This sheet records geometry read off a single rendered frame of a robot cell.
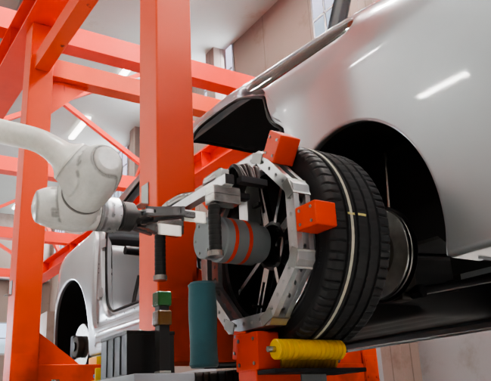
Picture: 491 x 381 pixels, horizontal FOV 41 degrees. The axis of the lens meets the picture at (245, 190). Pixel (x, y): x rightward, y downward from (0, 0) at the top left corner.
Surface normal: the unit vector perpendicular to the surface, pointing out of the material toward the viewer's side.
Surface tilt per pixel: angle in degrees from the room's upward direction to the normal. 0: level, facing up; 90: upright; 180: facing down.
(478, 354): 90
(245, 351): 90
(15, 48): 180
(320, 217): 90
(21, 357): 90
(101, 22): 180
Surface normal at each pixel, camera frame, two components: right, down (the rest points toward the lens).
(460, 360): -0.86, -0.13
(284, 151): 0.48, 0.29
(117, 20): 0.05, 0.94
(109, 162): 0.63, -0.40
